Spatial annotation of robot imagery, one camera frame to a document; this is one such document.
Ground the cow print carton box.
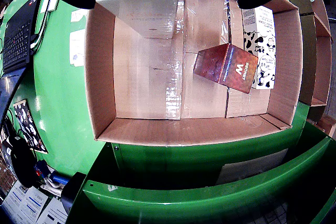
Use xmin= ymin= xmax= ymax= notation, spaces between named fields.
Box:
xmin=241 ymin=5 xmax=277 ymax=90

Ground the dark red carton box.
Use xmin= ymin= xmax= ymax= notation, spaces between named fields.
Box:
xmin=193 ymin=42 xmax=259 ymax=95

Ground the divided cardboard box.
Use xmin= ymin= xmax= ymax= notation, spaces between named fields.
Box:
xmin=287 ymin=0 xmax=334 ymax=121

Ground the shallow cardboard tray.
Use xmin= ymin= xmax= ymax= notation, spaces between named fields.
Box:
xmin=83 ymin=0 xmax=308 ymax=147

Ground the black box-shaped object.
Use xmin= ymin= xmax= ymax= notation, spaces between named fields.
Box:
xmin=61 ymin=172 xmax=87 ymax=216

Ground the white paper card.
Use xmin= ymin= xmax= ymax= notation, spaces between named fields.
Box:
xmin=70 ymin=8 xmax=89 ymax=23

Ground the black laptop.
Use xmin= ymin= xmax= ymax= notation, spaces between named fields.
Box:
xmin=0 ymin=0 xmax=44 ymax=130

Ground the black white patterned card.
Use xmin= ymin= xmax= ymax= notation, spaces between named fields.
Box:
xmin=12 ymin=99 xmax=49 ymax=154

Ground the grey paper label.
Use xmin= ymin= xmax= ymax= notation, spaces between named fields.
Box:
xmin=215 ymin=148 xmax=289 ymax=186

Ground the black rounded object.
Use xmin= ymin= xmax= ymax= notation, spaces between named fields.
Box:
xmin=10 ymin=136 xmax=37 ymax=188

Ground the white printed paper sheet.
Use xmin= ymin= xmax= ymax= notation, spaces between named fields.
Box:
xmin=1 ymin=180 xmax=49 ymax=223
xmin=36 ymin=197 xmax=69 ymax=224

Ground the white charger cable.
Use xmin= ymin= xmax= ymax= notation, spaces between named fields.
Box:
xmin=29 ymin=11 xmax=50 ymax=57

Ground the blue tool handle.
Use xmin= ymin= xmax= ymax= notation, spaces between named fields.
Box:
xmin=51 ymin=170 xmax=71 ymax=185

